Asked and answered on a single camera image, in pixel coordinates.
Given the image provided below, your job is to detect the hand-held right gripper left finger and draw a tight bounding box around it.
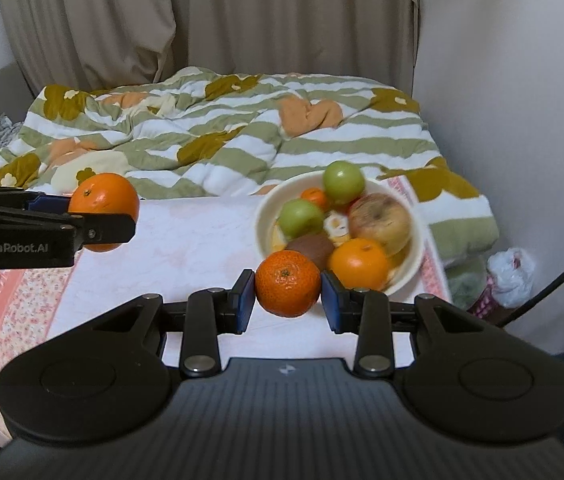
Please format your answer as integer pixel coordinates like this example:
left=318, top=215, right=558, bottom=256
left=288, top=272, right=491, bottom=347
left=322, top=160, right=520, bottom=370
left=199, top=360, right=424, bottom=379
left=91, top=269, right=256, bottom=378

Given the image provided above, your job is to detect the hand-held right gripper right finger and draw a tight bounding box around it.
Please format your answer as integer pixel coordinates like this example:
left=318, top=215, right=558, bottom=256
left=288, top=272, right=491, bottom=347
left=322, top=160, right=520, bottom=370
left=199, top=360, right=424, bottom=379
left=320, top=269, right=487, bottom=378

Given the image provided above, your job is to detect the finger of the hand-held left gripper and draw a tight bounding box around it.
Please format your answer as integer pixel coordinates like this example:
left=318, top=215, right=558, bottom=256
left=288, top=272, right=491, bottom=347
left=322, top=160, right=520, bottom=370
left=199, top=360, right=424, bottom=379
left=0, top=205, right=137, bottom=253
left=0, top=185, right=72, bottom=216

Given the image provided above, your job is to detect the deep orange large orange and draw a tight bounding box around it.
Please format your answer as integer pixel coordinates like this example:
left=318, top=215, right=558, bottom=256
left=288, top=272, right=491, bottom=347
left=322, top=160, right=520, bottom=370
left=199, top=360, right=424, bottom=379
left=68, top=172, right=141, bottom=253

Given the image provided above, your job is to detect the small mandarin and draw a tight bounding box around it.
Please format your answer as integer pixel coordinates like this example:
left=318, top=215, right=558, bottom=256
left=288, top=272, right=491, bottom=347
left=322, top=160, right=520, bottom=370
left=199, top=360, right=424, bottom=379
left=301, top=187, right=330, bottom=211
left=255, top=250, right=323, bottom=318

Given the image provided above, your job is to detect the light orange large orange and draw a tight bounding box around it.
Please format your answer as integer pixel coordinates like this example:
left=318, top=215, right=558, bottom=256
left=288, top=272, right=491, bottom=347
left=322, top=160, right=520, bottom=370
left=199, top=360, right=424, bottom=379
left=328, top=238, right=391, bottom=291

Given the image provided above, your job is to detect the brown kiwi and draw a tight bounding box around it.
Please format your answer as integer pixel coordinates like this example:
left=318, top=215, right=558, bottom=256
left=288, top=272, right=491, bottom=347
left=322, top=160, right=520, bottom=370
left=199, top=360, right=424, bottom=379
left=286, top=234, right=337, bottom=271

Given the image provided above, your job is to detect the white oval dish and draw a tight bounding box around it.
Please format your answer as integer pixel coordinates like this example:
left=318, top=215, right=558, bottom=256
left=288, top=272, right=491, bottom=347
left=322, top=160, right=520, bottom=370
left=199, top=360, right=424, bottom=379
left=254, top=170, right=425, bottom=297

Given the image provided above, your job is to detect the green apple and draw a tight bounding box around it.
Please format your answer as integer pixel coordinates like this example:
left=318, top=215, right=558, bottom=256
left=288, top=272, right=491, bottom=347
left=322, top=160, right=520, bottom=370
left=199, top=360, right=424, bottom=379
left=279, top=199, right=326, bottom=240
left=323, top=160, right=367, bottom=206

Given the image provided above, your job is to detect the wrinkled red yellow apple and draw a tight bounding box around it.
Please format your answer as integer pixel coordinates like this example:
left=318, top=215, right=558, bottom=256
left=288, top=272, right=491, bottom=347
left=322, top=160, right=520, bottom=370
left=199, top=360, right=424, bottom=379
left=348, top=194, right=411, bottom=256

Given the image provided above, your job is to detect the pink floral bed sheet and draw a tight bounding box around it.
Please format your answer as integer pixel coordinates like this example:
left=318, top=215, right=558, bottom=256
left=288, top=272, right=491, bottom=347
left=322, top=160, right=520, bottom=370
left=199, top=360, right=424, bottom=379
left=0, top=172, right=455, bottom=441

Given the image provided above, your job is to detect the green striped floral blanket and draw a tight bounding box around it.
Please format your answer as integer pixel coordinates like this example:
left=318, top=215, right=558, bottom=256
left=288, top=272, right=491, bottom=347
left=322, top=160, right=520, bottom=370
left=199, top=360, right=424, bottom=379
left=0, top=66, right=500, bottom=271

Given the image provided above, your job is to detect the white plastic bag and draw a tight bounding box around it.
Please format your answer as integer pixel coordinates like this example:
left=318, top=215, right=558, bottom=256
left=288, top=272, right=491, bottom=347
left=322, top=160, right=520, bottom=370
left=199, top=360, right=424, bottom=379
left=486, top=247, right=535, bottom=308

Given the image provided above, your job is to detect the beige curtain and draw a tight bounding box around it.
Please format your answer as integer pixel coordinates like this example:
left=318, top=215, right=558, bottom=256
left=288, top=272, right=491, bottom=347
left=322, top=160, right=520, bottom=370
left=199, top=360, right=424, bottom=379
left=0, top=0, right=420, bottom=98

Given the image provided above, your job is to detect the black cable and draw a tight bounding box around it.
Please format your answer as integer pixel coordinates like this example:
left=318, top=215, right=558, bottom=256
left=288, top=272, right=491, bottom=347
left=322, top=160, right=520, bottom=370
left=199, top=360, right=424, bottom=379
left=496, top=232, right=564, bottom=328

